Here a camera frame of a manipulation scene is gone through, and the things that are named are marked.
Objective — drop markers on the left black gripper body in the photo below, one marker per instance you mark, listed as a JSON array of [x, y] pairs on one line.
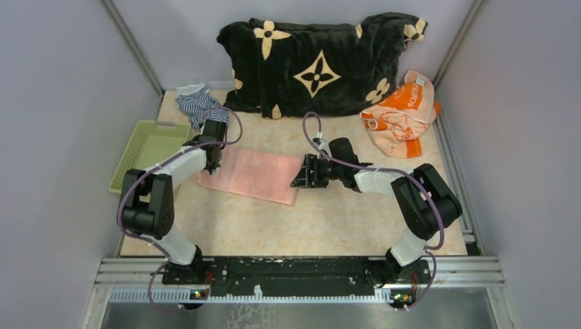
[[215, 164]]

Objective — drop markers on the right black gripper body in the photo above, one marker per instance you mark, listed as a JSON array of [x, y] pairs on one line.
[[323, 171]]

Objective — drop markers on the pink towel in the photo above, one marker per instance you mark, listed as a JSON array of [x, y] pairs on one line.
[[255, 174]]

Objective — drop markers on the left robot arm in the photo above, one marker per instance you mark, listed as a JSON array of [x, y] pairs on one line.
[[146, 208]]

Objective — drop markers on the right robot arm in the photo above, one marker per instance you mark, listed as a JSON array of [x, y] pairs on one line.
[[426, 202]]

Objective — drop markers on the blue striped cloth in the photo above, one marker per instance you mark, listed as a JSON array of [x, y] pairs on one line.
[[199, 105]]

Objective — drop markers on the green plastic basket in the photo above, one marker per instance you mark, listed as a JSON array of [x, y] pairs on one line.
[[151, 142]]

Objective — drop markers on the orange white towel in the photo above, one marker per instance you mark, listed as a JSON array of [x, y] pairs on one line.
[[396, 123]]

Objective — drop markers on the black floral pillow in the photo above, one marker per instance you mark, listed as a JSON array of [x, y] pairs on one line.
[[286, 69]]

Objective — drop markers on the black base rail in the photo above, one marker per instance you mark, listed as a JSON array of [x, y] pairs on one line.
[[338, 276]]

